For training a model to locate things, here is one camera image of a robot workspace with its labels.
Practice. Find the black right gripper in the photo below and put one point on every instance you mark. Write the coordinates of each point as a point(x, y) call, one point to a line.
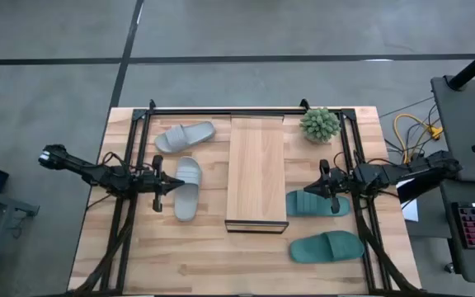
point(338, 183)

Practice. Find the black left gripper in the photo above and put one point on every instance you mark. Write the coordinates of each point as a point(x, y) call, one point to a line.
point(151, 184)

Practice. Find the grey rubber slide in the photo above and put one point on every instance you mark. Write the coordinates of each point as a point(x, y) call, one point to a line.
point(187, 198)
point(180, 138)

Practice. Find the green rubber slide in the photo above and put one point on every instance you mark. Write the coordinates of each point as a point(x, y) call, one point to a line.
point(324, 247)
point(303, 204)

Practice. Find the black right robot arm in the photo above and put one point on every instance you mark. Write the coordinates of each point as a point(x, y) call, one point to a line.
point(386, 175)

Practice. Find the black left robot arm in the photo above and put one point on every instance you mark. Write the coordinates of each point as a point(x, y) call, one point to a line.
point(97, 175)

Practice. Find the green potted succulent plant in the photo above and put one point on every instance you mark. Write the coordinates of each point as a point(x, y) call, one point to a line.
point(320, 123)

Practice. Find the black desk foot bar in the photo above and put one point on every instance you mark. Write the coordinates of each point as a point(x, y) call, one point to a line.
point(410, 191)

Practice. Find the white paper sheet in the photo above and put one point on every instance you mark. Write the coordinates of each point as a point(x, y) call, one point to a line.
point(410, 210)

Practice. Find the black caster wheel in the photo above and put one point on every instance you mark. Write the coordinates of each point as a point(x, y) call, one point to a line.
point(450, 268)

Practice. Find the grey monitor stand desk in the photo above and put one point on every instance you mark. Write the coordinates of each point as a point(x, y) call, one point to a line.
point(468, 123)

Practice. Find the grey metal cart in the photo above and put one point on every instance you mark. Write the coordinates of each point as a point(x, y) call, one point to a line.
point(6, 202)

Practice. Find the black monitor pole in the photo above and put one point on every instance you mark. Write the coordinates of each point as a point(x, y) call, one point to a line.
point(472, 66)

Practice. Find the low wooden shelf black frame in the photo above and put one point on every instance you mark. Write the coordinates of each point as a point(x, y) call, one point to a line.
point(256, 173)

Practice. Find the black aluminium table frame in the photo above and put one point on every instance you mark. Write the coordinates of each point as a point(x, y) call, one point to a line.
point(221, 111)

